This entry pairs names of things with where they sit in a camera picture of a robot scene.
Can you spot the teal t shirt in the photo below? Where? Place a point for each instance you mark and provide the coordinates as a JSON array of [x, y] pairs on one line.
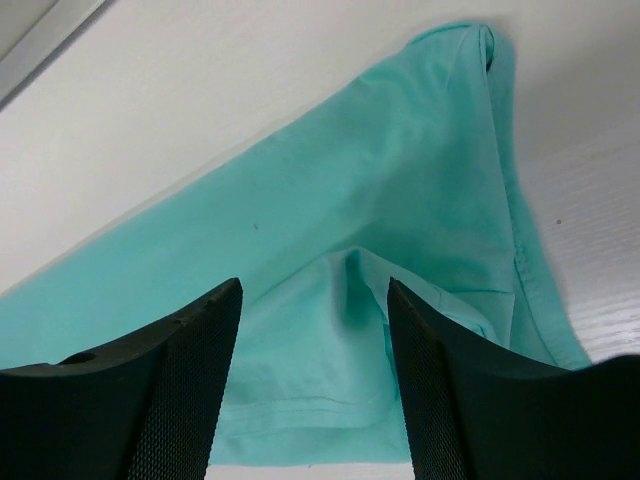
[[407, 173]]

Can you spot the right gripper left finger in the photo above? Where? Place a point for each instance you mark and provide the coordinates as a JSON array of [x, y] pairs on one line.
[[143, 406]]

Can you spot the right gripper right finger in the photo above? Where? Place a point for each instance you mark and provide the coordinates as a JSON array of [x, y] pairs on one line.
[[476, 410]]

